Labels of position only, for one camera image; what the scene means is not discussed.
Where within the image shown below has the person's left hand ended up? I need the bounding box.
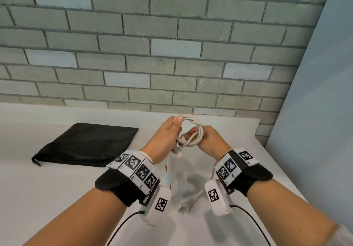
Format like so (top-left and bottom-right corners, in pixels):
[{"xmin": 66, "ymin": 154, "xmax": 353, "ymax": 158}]
[{"xmin": 139, "ymin": 116, "xmax": 184, "ymax": 164}]

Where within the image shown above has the person's right hand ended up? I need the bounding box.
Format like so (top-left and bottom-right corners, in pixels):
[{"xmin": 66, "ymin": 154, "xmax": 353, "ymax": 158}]
[{"xmin": 184, "ymin": 126, "xmax": 232, "ymax": 161}]

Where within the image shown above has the white power cable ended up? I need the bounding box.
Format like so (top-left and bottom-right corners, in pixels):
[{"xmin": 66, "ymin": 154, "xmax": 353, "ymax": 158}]
[{"xmin": 172, "ymin": 114, "xmax": 217, "ymax": 215}]

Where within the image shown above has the person's left forearm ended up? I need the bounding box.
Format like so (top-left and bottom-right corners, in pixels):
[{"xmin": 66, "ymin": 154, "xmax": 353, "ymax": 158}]
[{"xmin": 23, "ymin": 187, "xmax": 131, "ymax": 246}]

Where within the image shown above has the person's right forearm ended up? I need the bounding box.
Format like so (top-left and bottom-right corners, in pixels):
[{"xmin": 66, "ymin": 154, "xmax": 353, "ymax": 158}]
[{"xmin": 245, "ymin": 177, "xmax": 342, "ymax": 246}]

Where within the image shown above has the white power strip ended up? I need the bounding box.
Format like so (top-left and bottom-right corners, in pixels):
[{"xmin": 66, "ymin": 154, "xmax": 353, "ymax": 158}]
[{"xmin": 158, "ymin": 149, "xmax": 184, "ymax": 197}]

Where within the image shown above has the black right wristband with markers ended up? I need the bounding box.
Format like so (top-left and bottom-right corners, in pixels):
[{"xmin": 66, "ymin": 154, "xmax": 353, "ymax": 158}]
[{"xmin": 215, "ymin": 147, "xmax": 274, "ymax": 198}]

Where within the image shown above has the black wristband with markers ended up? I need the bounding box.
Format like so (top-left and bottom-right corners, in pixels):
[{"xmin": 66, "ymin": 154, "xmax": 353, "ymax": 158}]
[
  {"xmin": 95, "ymin": 150, "xmax": 162, "ymax": 208},
  {"xmin": 215, "ymin": 147, "xmax": 274, "ymax": 198}
]

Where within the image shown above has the black left wristband with markers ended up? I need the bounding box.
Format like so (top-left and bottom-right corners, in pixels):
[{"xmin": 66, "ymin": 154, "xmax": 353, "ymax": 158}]
[{"xmin": 95, "ymin": 150, "xmax": 162, "ymax": 208}]

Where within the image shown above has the black fabric pouch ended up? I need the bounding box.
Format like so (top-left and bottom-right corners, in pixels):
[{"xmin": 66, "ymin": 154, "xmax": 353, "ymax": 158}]
[{"xmin": 31, "ymin": 123, "xmax": 139, "ymax": 168}]

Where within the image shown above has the grey sleeve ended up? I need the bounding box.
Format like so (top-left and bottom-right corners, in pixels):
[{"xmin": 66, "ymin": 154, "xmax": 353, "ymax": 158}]
[{"xmin": 325, "ymin": 223, "xmax": 353, "ymax": 246}]

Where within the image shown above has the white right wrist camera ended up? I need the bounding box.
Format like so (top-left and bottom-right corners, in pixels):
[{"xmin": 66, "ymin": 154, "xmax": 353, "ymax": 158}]
[{"xmin": 204, "ymin": 179, "xmax": 235, "ymax": 217}]

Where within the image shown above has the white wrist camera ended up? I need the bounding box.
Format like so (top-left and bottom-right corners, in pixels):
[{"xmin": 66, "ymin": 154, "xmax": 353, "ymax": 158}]
[
  {"xmin": 140, "ymin": 185, "xmax": 172, "ymax": 227},
  {"xmin": 204, "ymin": 179, "xmax": 235, "ymax": 217}
]

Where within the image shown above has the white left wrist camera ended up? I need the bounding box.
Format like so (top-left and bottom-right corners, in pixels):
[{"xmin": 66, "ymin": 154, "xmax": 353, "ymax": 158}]
[{"xmin": 140, "ymin": 185, "xmax": 172, "ymax": 227}]

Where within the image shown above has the black right camera cable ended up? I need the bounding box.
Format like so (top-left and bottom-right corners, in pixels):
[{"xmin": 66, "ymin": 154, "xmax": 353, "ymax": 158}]
[{"xmin": 229, "ymin": 204, "xmax": 272, "ymax": 246}]

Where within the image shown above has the black camera cable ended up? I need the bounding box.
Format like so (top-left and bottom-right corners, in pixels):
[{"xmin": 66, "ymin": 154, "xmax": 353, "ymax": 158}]
[
  {"xmin": 106, "ymin": 210, "xmax": 145, "ymax": 246},
  {"xmin": 229, "ymin": 204, "xmax": 272, "ymax": 246}
]

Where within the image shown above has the black left camera cable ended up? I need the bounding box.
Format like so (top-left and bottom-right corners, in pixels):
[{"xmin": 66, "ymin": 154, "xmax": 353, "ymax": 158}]
[{"xmin": 106, "ymin": 210, "xmax": 145, "ymax": 246}]

